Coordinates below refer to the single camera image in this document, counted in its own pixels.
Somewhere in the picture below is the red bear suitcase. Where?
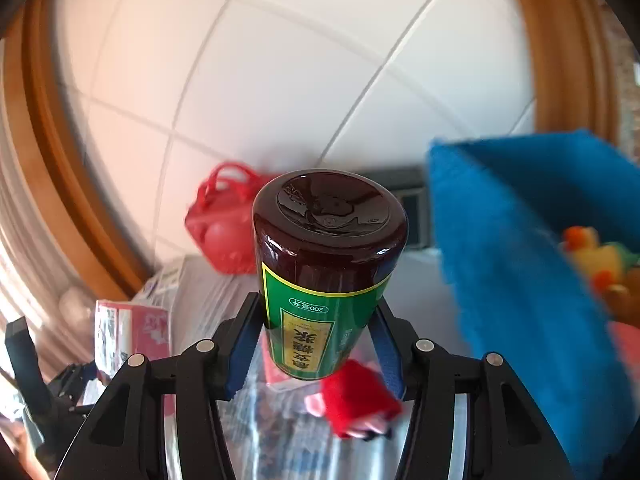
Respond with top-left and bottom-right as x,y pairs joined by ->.
184,161 -> 281,276

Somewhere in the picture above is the white pink tissue pack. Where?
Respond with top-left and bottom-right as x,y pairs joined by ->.
94,299 -> 174,377

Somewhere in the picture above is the dark gift box gold handle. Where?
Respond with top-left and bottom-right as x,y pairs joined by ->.
370,167 -> 442,251

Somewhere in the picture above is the pink pig plush red dress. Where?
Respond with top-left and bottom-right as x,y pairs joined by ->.
305,359 -> 405,442

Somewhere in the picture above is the light curtain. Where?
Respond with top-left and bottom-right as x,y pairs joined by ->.
0,45 -> 101,376

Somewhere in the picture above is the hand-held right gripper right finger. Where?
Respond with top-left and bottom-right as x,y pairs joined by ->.
369,299 -> 577,480

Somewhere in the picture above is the blue plastic crate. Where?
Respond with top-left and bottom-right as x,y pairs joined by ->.
426,129 -> 640,480

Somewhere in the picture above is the yellow orange plush toy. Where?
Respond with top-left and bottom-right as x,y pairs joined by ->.
559,225 -> 640,322

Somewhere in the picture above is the wooden door frame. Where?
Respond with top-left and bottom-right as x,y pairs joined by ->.
504,0 -> 623,137
17,0 -> 143,301

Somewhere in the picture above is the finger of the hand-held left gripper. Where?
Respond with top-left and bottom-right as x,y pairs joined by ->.
4,316 -> 53,413

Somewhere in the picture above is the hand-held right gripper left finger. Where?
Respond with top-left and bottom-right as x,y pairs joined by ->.
56,292 -> 264,480

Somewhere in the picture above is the clear plastic bag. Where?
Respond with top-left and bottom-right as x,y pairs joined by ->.
57,285 -> 97,322

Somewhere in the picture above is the desktop with light blue cloth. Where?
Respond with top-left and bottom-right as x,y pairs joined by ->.
80,252 -> 471,480

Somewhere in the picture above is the white remote control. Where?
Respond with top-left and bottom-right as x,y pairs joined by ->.
132,260 -> 183,306

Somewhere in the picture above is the brown bottle green label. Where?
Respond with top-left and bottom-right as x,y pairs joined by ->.
251,170 -> 410,381

